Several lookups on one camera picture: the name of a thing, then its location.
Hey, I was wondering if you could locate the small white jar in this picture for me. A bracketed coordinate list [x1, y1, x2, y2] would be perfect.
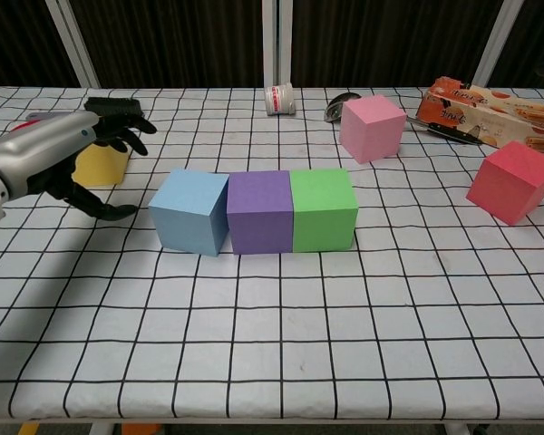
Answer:
[263, 82, 296, 118]

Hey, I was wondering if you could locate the red foam cube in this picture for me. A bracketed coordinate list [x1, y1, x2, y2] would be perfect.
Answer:
[465, 140, 544, 227]

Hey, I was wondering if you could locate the black pleated curtain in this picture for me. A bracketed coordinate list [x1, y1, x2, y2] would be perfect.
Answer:
[0, 0, 544, 90]

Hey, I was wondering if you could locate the black brush grey handle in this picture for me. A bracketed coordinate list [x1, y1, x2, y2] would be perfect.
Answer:
[25, 97, 144, 121]

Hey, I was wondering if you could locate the blue foam cube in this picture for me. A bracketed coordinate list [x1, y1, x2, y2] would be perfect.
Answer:
[147, 169, 230, 258]

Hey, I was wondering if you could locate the white black grid tablecloth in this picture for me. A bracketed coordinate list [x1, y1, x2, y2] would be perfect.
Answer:
[0, 85, 544, 421]

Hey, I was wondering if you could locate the white slanted frame post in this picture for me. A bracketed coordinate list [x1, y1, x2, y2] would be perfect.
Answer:
[44, 0, 102, 89]
[471, 0, 525, 87]

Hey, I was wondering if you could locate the purple foam cube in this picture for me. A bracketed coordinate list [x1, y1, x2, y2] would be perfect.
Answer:
[226, 169, 295, 255]

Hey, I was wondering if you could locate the orange biscuit box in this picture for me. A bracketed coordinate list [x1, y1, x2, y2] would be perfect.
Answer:
[416, 76, 544, 160]

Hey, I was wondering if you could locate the green foam cube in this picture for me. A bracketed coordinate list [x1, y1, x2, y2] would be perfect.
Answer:
[289, 168, 360, 254]

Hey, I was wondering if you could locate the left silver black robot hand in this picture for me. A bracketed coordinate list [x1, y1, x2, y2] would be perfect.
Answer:
[0, 110, 158, 222]

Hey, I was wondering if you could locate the pink foam cube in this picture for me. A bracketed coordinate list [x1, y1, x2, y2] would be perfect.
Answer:
[338, 94, 408, 165]

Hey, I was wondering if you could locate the metal ladle black handle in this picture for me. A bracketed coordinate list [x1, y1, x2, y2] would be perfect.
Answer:
[323, 92, 484, 146]

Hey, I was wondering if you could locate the white upright frame post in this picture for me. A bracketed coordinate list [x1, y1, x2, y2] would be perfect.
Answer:
[261, 0, 294, 88]

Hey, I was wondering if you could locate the yellow foam cube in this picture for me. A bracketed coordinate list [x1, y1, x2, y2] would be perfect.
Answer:
[71, 142, 132, 189]

